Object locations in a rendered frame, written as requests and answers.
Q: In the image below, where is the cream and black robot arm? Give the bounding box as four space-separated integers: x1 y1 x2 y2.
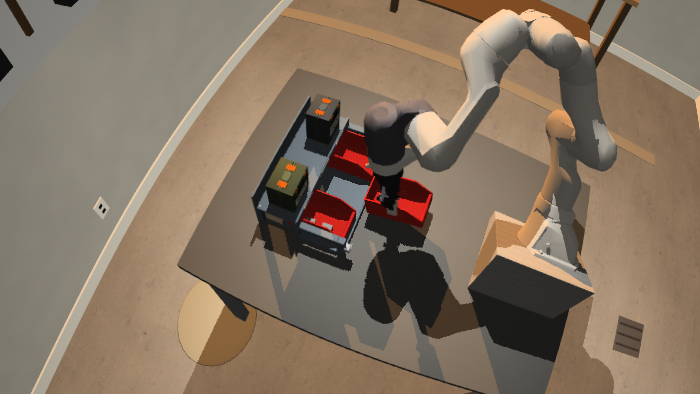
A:
364 9 618 271

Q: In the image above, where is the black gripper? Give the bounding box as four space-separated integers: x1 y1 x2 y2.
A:
373 168 404 216

